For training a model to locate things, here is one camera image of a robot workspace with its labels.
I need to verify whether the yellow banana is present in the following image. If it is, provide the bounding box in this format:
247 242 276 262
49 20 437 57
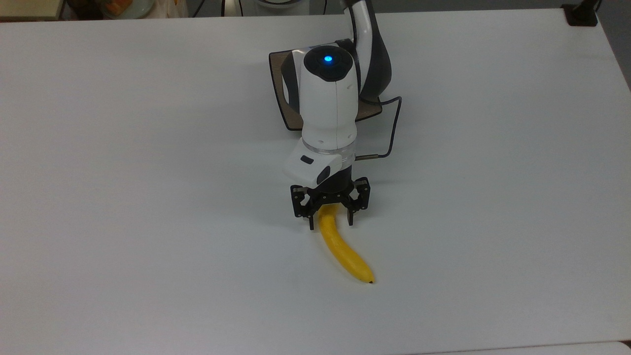
318 204 375 284

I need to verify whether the black table clamp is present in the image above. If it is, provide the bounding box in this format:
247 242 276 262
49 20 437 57
562 0 600 27

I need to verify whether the beige cabinet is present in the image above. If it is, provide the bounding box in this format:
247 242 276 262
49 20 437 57
0 0 66 22

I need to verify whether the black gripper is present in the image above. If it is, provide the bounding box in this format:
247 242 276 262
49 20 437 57
290 165 371 231

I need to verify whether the brown square ceramic plate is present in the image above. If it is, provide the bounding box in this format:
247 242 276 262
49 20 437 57
269 47 384 132

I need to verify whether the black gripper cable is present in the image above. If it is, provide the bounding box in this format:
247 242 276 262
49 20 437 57
354 96 403 161

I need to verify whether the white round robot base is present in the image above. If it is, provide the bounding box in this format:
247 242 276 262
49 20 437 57
253 0 310 11

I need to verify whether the white bag with orange item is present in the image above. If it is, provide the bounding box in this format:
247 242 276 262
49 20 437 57
101 0 190 19

